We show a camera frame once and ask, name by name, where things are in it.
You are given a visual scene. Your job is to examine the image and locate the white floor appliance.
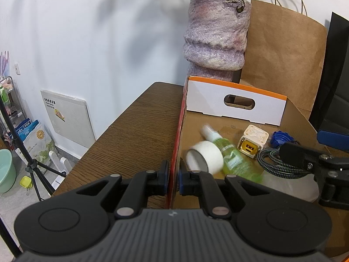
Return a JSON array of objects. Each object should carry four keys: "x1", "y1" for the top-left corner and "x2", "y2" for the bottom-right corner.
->
[{"x1": 49, "y1": 151, "x2": 73, "y2": 190}]

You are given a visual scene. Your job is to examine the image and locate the beige cube charger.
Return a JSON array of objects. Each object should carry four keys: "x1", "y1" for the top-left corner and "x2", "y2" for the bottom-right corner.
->
[{"x1": 237, "y1": 125, "x2": 270, "y2": 160}]

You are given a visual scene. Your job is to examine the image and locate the orange cardboard box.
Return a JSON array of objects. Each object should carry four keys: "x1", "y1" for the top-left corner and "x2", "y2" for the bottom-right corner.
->
[{"x1": 165, "y1": 76, "x2": 349, "y2": 260}]

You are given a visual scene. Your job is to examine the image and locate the black tripod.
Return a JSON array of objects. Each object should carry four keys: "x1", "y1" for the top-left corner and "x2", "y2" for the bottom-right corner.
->
[{"x1": 0, "y1": 98, "x2": 67, "y2": 260}]

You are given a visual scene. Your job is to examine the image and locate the braided cable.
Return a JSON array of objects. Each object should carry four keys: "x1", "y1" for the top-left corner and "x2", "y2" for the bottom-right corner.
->
[{"x1": 257, "y1": 141, "x2": 317, "y2": 179}]

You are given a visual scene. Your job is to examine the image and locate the metal storage rack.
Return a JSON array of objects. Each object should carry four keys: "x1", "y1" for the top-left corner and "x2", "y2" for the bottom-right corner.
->
[{"x1": 0, "y1": 76, "x2": 26, "y2": 145}]

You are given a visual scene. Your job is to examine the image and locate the purple textured vase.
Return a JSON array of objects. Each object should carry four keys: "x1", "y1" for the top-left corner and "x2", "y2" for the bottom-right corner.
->
[{"x1": 182, "y1": 0, "x2": 252, "y2": 84}]

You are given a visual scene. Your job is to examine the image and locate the blue plastic cap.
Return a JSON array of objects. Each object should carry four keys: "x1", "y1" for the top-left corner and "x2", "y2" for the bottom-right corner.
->
[{"x1": 270, "y1": 131, "x2": 293, "y2": 146}]

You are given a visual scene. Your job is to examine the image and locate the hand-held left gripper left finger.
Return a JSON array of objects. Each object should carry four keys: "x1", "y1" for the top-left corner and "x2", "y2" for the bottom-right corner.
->
[{"x1": 76, "y1": 160, "x2": 169, "y2": 220}]

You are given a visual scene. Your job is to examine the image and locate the translucent plastic container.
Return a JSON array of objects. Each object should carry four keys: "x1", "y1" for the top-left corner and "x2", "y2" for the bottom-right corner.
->
[{"x1": 259, "y1": 169, "x2": 319, "y2": 202}]

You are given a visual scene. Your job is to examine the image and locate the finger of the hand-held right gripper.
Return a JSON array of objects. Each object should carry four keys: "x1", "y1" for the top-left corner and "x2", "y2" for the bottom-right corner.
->
[
  {"x1": 279, "y1": 141, "x2": 349, "y2": 176},
  {"x1": 316, "y1": 130, "x2": 349, "y2": 151}
]

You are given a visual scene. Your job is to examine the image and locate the white and green bag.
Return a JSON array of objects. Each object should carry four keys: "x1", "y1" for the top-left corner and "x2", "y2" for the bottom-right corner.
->
[{"x1": 22, "y1": 123, "x2": 58, "y2": 170}]

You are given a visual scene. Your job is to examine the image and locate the white tape roll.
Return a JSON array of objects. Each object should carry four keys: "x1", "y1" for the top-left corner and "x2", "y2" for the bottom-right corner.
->
[{"x1": 185, "y1": 141, "x2": 224, "y2": 175}]

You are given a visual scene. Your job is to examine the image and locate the blue printed bag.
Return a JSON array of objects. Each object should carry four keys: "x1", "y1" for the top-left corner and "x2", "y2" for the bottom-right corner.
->
[{"x1": 15, "y1": 119, "x2": 39, "y2": 142}]

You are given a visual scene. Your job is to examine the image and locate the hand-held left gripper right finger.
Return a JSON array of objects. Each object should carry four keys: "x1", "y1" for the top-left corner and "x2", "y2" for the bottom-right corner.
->
[{"x1": 177, "y1": 169, "x2": 262, "y2": 220}]

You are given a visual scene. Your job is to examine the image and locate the green spray bottle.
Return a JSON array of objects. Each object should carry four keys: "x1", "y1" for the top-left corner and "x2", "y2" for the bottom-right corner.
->
[{"x1": 201, "y1": 124, "x2": 263, "y2": 183}]

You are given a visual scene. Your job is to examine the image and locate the white wall panel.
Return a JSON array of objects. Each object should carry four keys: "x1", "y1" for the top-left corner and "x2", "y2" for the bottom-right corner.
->
[{"x1": 41, "y1": 90, "x2": 96, "y2": 149}]

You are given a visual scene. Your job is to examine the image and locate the green plastic basin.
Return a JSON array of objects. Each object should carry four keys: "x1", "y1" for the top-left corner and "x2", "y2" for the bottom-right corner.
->
[{"x1": 0, "y1": 149, "x2": 16, "y2": 193}]

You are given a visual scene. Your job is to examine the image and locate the black paper bag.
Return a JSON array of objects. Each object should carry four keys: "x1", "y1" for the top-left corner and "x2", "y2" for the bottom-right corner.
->
[{"x1": 308, "y1": 12, "x2": 349, "y2": 131}]

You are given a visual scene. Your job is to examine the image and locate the brown paper bag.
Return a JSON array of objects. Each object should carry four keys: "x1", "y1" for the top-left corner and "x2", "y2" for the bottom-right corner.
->
[{"x1": 240, "y1": 0, "x2": 328, "y2": 119}]

